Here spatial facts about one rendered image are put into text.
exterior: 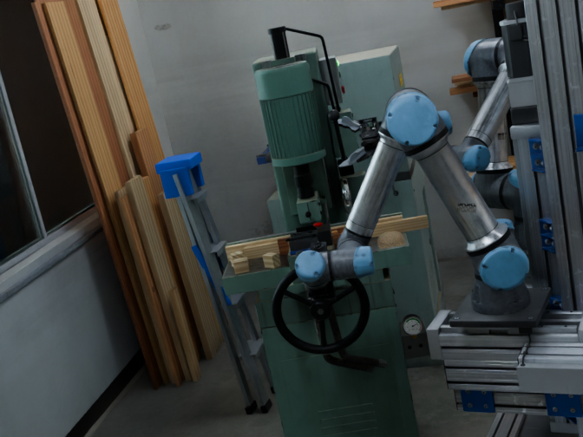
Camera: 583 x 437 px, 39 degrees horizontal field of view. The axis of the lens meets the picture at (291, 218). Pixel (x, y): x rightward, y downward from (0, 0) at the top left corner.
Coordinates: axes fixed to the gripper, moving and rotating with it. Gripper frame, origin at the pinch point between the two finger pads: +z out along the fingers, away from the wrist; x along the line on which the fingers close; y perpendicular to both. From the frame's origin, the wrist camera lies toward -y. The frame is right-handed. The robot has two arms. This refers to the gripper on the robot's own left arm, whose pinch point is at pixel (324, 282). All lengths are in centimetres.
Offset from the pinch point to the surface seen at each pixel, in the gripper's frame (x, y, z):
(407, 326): 21.4, 11.7, 28.2
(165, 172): -69, -72, 85
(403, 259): 23.3, -8.5, 23.7
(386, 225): 19.3, -22.5, 33.3
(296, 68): -1, -67, -1
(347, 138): 10, -55, 35
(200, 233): -59, -47, 98
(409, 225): 26.6, -21.7, 34.1
